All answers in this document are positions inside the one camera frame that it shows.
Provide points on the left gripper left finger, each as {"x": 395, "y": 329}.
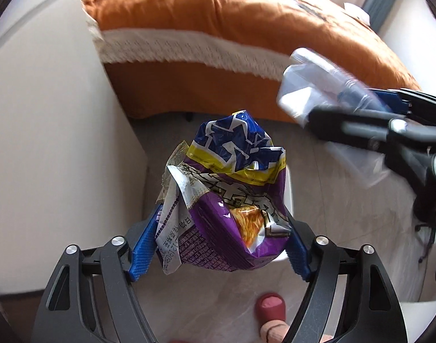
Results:
{"x": 68, "y": 311}

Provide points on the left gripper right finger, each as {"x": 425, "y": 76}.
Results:
{"x": 370, "y": 310}

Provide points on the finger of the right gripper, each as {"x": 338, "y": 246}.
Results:
{"x": 389, "y": 98}
{"x": 362, "y": 129}

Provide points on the clear plastic sheet bag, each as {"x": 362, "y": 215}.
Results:
{"x": 313, "y": 81}

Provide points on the purple blue snack bag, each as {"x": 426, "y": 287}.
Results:
{"x": 223, "y": 199}

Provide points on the white square trash bin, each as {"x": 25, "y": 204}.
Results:
{"x": 289, "y": 204}

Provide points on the red slipper foot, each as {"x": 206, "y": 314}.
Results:
{"x": 270, "y": 311}

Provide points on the white pillow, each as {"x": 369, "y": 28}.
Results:
{"x": 357, "y": 12}

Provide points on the orange bed cover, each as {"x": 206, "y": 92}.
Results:
{"x": 221, "y": 56}

